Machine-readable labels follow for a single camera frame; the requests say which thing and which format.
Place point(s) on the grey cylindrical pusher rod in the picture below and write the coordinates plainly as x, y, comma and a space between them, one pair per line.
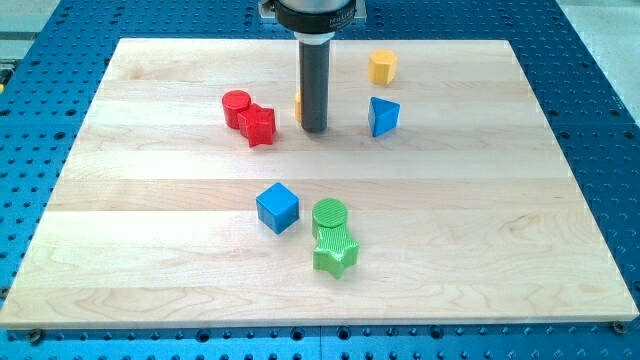
314, 63

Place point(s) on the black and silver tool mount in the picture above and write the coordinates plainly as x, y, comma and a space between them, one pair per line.
313, 22

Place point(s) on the wooden board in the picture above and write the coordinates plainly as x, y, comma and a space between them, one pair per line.
466, 212

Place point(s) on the yellow hexagon block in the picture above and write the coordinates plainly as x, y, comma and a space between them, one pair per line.
382, 66

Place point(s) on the red star block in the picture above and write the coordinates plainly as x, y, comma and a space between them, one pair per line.
257, 125

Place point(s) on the blue triangle block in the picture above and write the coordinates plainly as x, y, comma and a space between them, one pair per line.
383, 115

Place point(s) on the red cylinder block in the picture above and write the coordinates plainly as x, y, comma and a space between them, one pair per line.
234, 102

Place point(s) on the blue cube block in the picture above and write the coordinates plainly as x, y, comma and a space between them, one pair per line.
278, 208

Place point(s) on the green cylinder block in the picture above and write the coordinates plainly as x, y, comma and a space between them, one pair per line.
328, 213

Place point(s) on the green star block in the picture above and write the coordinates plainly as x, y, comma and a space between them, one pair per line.
335, 251

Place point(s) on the blue perforated table plate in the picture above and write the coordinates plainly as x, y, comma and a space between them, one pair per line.
49, 92

